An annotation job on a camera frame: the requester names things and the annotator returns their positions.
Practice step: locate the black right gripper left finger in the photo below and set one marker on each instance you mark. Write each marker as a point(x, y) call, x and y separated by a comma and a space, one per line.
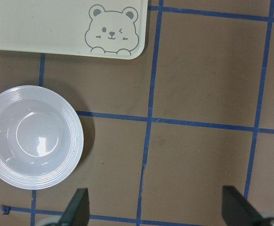
point(77, 212)

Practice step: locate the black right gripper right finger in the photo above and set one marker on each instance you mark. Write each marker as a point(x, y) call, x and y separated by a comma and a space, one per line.
point(237, 211)

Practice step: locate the white ribbed plastic bowl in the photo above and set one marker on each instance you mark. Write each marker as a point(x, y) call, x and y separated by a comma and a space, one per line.
point(41, 137)

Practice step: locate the cream bear-print tray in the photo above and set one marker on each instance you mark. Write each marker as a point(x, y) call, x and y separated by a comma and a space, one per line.
point(91, 28)

